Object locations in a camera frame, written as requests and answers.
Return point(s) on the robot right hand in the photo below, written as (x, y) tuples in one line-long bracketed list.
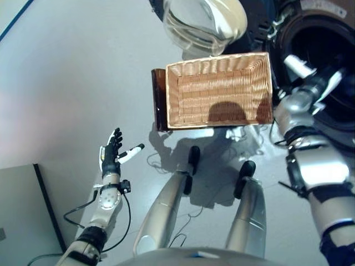
[(313, 80)]

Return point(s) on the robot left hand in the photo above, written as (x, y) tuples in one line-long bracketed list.
[(111, 158)]

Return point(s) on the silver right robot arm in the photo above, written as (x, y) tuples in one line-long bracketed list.
[(313, 155)]

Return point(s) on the dark front-load washing machine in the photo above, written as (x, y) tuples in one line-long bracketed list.
[(313, 41)]

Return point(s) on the round glass washing machine door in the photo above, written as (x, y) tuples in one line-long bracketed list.
[(199, 25)]

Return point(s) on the dark brown wooden stool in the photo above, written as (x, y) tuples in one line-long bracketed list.
[(159, 99)]

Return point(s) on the tan wicker laundry basket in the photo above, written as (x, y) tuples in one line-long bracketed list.
[(219, 94)]

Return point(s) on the grey panel with black edge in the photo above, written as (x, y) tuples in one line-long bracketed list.
[(25, 216)]

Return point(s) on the grey robot torso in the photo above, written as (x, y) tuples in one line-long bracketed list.
[(194, 257)]

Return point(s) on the silver right robot leg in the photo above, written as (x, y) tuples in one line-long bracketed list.
[(247, 216)]

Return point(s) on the black baseboard strip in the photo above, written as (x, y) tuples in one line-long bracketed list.
[(14, 23)]

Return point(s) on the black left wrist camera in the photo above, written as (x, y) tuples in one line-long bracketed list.
[(126, 187)]

